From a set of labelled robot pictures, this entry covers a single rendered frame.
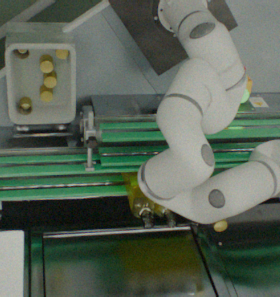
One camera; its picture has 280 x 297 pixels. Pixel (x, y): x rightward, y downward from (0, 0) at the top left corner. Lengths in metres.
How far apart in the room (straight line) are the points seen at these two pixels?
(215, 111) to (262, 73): 0.57
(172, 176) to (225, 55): 0.31
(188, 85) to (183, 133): 0.13
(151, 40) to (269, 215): 0.64
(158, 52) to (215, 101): 0.41
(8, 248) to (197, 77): 0.68
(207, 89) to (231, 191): 0.20
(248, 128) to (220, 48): 0.41
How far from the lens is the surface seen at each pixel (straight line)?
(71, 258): 1.38
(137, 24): 1.39
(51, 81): 1.42
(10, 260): 1.38
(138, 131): 1.39
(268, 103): 1.58
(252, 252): 1.52
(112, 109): 1.44
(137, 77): 1.51
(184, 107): 0.97
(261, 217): 1.65
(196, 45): 1.11
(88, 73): 1.49
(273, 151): 1.23
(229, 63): 1.14
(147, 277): 1.35
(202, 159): 0.91
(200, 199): 1.03
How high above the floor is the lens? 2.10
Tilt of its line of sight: 56 degrees down
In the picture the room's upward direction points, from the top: 162 degrees clockwise
